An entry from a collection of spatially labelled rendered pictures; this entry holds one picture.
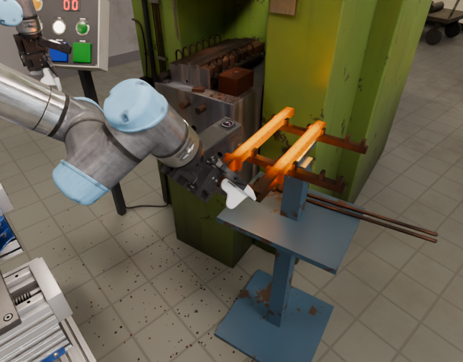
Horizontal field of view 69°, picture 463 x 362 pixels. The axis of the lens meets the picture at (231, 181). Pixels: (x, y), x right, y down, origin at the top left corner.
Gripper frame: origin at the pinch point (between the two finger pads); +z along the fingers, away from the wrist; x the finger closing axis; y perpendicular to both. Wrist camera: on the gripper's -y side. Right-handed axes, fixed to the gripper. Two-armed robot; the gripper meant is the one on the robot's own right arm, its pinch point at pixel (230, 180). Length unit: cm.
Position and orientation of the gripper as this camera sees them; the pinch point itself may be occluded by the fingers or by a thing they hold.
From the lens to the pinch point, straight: 75.1
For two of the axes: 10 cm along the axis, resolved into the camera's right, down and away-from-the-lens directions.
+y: -5.7, 8.1, -1.0
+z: 3.6, 3.6, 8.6
